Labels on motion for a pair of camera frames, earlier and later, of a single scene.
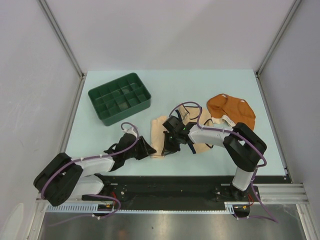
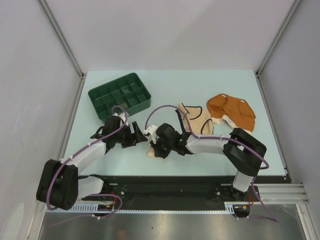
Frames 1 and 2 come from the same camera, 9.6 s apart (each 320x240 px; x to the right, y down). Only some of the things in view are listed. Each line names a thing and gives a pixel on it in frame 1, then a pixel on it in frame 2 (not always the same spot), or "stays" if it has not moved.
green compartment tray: (120, 98) stays
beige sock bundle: (188, 114) stays
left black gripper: (146, 150) -> (137, 137)
